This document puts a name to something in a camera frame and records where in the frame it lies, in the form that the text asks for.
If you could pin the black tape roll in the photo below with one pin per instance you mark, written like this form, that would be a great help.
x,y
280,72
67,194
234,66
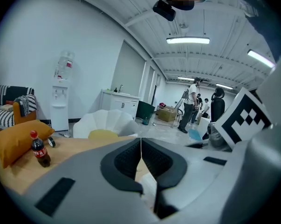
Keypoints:
x,y
52,142

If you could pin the red bag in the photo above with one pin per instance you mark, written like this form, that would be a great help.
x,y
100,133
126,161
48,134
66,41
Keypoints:
x,y
162,105

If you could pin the grey roller blind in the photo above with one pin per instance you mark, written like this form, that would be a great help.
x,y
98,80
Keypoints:
x,y
128,71

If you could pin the large cardboard box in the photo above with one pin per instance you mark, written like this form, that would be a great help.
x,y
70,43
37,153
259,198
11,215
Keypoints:
x,y
167,114

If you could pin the chrome faucet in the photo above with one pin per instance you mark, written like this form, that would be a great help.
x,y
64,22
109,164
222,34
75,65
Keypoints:
x,y
120,88

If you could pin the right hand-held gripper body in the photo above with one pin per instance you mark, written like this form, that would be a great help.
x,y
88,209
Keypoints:
x,y
242,118

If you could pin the white sink cabinet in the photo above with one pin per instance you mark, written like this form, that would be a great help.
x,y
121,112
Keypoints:
x,y
119,104

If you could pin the teal board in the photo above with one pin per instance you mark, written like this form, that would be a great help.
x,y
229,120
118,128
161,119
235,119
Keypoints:
x,y
195,134

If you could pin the white water dispenser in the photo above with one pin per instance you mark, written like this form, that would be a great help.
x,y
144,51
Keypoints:
x,y
59,106

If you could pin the orange pillow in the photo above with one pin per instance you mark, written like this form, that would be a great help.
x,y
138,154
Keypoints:
x,y
14,139

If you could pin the white flower-shaped chair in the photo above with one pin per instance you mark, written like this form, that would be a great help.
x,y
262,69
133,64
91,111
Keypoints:
x,y
103,120

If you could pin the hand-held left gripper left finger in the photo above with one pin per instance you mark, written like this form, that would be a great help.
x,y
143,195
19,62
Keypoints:
x,y
89,183

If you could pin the beige box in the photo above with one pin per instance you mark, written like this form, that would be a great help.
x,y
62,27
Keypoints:
x,y
7,107

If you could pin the yellow round seat cushion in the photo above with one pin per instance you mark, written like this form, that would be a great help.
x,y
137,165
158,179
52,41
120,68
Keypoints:
x,y
103,134

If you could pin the clear water jug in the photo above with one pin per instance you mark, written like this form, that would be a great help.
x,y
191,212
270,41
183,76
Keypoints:
x,y
64,65

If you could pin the small metal tool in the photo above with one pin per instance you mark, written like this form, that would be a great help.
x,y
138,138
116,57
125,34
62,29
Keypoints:
x,y
64,135

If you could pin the cola bottle red cap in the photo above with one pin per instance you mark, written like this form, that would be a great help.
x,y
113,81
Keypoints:
x,y
40,151

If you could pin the white desk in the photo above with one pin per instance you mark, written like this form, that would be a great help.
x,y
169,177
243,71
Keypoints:
x,y
204,127

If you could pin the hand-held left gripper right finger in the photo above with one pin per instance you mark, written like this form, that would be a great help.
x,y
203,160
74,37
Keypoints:
x,y
200,183

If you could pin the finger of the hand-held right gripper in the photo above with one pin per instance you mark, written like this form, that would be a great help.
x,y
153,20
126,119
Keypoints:
x,y
198,145

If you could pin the orange sofa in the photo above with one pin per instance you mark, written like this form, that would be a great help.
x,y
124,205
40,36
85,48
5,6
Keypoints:
x,y
26,116

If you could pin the red book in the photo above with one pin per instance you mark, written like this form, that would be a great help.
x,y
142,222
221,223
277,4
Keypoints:
x,y
9,102

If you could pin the black office chair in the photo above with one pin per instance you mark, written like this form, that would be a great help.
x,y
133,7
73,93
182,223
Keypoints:
x,y
218,106

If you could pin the white tissue pack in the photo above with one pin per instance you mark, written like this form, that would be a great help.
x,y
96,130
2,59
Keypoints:
x,y
148,190

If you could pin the person's black printed shirt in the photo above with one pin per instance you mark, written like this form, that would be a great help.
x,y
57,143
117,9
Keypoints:
x,y
266,20

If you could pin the black head-mounted camera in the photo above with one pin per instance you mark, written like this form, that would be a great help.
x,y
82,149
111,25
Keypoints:
x,y
164,9

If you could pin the wooden coffee table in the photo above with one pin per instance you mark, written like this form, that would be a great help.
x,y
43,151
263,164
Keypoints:
x,y
68,148

